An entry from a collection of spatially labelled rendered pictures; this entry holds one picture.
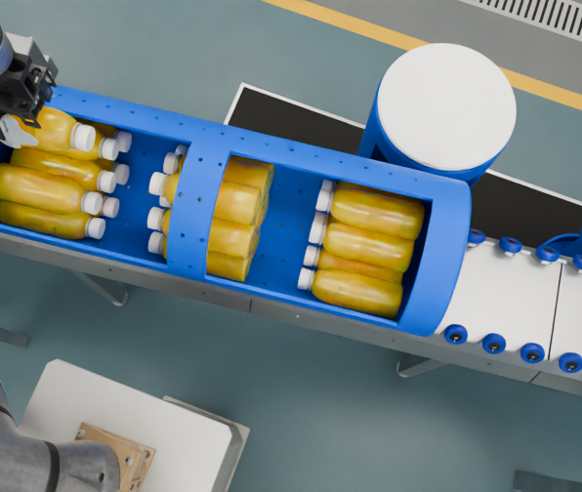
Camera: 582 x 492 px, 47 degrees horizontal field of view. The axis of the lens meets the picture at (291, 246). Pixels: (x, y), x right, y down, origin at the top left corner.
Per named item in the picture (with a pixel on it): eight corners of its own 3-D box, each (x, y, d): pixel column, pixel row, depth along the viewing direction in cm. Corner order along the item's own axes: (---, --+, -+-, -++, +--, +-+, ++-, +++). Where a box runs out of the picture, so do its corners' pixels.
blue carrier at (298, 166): (415, 342, 131) (449, 333, 103) (-13, 236, 134) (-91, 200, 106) (443, 204, 136) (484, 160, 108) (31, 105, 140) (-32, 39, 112)
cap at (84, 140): (85, 122, 105) (97, 124, 105) (83, 145, 107) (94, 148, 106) (75, 127, 101) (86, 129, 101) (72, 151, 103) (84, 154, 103)
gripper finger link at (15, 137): (40, 168, 102) (27, 128, 95) (2, 158, 102) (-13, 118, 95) (48, 153, 104) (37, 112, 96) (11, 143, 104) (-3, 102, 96)
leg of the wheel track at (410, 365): (411, 379, 222) (463, 362, 161) (394, 375, 222) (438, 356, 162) (414, 361, 223) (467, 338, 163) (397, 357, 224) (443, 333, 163)
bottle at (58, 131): (-13, 86, 106) (91, 111, 106) (-15, 128, 109) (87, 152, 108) (-37, 93, 100) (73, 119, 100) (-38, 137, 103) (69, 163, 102)
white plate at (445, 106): (367, 50, 136) (366, 53, 137) (391, 177, 129) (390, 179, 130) (500, 35, 138) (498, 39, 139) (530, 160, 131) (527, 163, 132)
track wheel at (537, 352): (549, 351, 126) (548, 345, 128) (525, 346, 127) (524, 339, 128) (540, 368, 129) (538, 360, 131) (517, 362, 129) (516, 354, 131)
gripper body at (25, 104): (41, 133, 95) (13, 93, 84) (-18, 118, 95) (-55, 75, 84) (59, 86, 97) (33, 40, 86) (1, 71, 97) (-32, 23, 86)
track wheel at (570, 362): (589, 361, 126) (587, 353, 128) (564, 355, 126) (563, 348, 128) (578, 377, 129) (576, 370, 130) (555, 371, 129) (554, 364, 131)
